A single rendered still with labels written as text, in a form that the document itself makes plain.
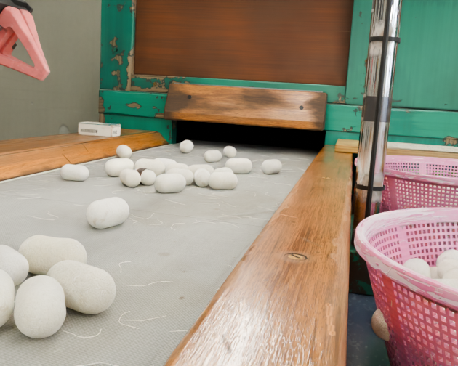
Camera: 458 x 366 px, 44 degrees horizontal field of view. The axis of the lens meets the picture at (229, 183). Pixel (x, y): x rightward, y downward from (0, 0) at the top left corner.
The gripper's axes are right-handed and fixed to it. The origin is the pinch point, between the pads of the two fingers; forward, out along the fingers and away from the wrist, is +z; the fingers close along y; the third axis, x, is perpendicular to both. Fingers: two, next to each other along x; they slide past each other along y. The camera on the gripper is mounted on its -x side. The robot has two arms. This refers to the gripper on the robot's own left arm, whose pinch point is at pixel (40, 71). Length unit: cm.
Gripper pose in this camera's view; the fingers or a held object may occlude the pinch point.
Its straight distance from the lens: 68.1
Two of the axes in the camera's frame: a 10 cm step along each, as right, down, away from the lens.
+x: -6.8, 6.9, 2.5
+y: 2.1, -1.3, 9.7
